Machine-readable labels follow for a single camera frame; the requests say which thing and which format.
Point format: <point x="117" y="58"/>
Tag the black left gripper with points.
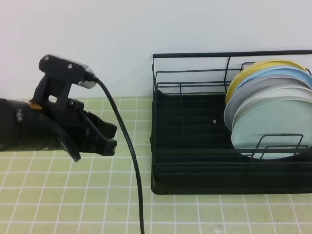
<point x="77" y="131"/>

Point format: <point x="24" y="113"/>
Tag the light green plate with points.
<point x="283" y="122"/>

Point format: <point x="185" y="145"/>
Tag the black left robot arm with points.
<point x="27" y="126"/>

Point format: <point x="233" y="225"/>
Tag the grey plate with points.
<point x="254" y="86"/>

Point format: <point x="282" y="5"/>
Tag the yellow plate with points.
<point x="255" y="67"/>

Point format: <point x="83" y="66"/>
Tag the light blue plate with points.
<point x="279" y="70"/>

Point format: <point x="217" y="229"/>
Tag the pale green plate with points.
<point x="273" y="92"/>

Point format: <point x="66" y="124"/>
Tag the black dish rack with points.
<point x="191" y="146"/>

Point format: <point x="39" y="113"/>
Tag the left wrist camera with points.
<point x="59" y="75"/>

